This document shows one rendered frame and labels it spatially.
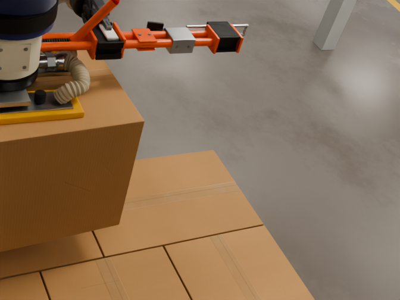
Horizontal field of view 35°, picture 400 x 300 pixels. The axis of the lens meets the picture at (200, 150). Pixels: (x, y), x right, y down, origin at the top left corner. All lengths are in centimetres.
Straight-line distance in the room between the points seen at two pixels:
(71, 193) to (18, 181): 17
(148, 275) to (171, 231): 21
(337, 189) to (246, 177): 51
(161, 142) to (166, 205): 115
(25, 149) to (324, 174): 225
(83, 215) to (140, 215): 37
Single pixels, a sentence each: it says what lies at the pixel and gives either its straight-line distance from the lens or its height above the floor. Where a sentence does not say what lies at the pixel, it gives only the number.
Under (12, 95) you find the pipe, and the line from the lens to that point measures 158.
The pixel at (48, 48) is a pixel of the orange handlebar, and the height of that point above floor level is 120.
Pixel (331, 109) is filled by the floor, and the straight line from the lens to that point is 408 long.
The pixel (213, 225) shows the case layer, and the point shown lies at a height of 54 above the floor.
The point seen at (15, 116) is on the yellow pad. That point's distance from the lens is 156.
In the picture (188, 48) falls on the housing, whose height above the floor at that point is 119.
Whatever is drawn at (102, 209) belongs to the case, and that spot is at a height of 76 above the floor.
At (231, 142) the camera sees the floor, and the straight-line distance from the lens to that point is 347.
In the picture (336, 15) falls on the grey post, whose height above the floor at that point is 28.
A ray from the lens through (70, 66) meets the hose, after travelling 165.
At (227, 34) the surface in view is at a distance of 180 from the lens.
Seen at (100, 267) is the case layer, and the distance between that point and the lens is 197.
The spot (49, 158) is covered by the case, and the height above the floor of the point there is 99.
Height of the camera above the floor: 207
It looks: 38 degrees down
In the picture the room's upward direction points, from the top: 19 degrees clockwise
